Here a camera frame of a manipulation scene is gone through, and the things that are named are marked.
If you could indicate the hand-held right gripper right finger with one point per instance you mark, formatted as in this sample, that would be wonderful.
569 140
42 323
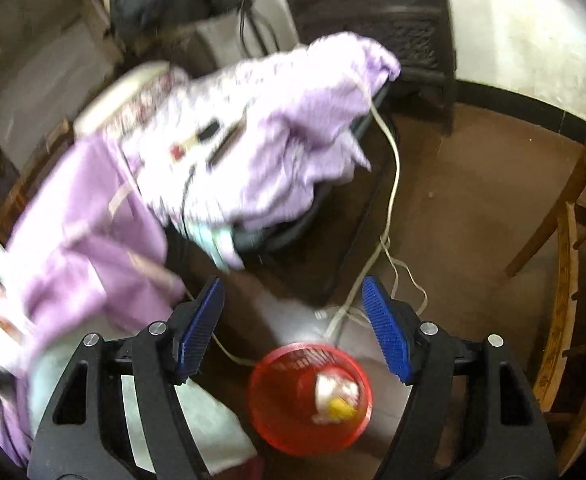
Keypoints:
388 330

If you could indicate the crumpled white paper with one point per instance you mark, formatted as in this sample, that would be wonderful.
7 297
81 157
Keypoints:
330 385

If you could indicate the light wooden chair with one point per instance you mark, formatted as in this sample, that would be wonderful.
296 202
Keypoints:
568 280

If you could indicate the purple printed blanket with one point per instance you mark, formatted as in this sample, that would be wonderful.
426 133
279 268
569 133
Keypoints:
293 125

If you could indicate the red plastic mesh basket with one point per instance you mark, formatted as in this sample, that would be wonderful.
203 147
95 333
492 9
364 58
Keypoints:
278 410

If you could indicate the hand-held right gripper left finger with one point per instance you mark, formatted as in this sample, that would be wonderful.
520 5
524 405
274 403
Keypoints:
200 330

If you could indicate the small yellow wrapper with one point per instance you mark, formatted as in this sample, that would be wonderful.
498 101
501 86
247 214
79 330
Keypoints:
342 408

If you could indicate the dark carved wooden cabinet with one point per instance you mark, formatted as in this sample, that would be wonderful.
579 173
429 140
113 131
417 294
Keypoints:
373 5

